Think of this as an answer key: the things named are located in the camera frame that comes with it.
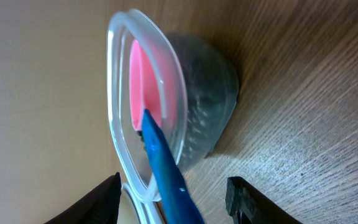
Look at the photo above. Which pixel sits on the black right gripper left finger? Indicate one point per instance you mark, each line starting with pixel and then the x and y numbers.
pixel 99 206

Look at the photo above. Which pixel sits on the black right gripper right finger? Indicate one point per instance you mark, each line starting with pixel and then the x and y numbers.
pixel 245 204

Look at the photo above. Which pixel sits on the pink scoop blue handle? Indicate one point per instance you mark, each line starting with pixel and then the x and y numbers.
pixel 146 120

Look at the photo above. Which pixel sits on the white bowl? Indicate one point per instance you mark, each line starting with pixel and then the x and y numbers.
pixel 133 211

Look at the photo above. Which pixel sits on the clear plastic container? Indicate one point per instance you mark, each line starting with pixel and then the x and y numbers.
pixel 189 88

